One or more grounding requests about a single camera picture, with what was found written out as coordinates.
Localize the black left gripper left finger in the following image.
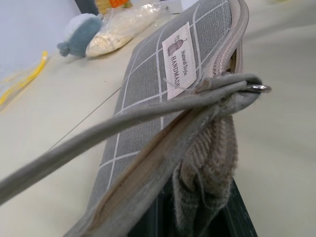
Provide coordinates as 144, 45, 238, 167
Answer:
130, 177, 179, 237

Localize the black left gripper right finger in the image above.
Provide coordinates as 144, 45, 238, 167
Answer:
216, 178, 259, 237

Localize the grey grid fabric pouch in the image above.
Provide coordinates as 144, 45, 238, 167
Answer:
0, 0, 273, 237

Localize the clear bag of white filling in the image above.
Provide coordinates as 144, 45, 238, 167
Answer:
85, 1, 164, 59

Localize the blue whale plush toy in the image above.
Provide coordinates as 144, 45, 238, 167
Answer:
57, 13, 104, 58

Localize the orange toy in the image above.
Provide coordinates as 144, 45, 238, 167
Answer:
108, 0, 132, 8

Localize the yellow striped toy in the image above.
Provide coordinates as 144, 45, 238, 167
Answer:
95, 0, 111, 12

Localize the yellow strap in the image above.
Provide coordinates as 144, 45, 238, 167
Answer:
0, 50, 49, 107

